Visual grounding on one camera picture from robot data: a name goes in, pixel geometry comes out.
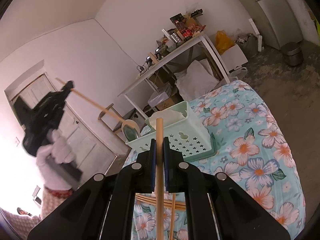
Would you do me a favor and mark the mint green utensil basket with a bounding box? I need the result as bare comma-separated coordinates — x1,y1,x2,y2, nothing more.
125,101,217,165

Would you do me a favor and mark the white box on floor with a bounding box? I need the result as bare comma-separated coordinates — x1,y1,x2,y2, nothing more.
221,44,248,73

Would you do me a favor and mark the left white gloved hand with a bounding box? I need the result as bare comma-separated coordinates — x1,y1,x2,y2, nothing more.
36,129,75,191

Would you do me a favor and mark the floral blue tablecloth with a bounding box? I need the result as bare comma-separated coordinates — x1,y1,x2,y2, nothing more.
122,80,306,240

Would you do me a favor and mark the white door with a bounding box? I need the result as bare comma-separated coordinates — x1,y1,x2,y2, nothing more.
4,61,117,179

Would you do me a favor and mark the green bag on floor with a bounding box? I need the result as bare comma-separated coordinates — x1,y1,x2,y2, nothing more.
236,33,259,59

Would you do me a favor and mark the pink checkered left forearm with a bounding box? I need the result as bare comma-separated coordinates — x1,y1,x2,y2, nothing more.
1,187,74,239

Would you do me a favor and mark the red oil bottle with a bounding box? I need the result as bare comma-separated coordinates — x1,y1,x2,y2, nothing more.
176,21,193,40

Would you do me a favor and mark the cardboard box under table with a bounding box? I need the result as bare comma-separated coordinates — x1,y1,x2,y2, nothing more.
148,87,182,111

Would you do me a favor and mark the yellow plastic bag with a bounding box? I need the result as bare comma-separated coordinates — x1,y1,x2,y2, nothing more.
215,31,235,55

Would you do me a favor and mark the wooden chair black seat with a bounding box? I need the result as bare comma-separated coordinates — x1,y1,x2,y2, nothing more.
98,103,140,141

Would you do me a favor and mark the white sack under table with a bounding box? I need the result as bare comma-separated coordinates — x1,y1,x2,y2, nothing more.
174,59,219,101

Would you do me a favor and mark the white side table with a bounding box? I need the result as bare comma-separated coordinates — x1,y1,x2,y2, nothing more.
118,31,230,119

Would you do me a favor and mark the white rice paddle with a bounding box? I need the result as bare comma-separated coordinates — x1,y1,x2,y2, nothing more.
149,109,184,129
121,119,140,141

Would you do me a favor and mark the silver refrigerator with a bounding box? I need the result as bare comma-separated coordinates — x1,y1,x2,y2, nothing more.
255,0,303,49

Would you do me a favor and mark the steel rice cooker pot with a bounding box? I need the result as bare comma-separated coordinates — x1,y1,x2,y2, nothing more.
280,42,304,67

